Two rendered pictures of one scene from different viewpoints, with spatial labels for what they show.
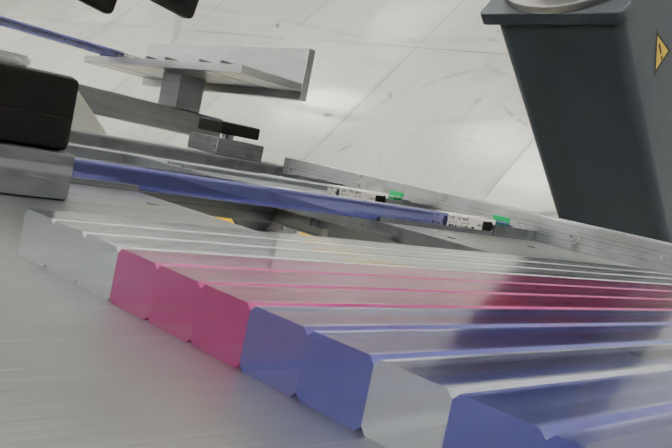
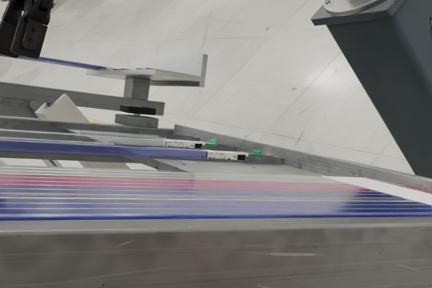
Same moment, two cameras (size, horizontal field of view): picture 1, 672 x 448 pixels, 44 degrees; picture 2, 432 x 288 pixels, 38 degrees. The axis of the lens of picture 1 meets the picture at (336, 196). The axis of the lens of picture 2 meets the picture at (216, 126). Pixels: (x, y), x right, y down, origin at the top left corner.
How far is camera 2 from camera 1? 0.31 m
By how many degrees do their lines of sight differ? 14
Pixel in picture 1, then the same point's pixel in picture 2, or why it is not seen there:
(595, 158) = (406, 107)
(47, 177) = not seen: outside the picture
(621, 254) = (319, 169)
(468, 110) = not seen: hidden behind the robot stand
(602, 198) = (420, 134)
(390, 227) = (154, 161)
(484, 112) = not seen: hidden behind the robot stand
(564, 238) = (295, 161)
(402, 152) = (340, 110)
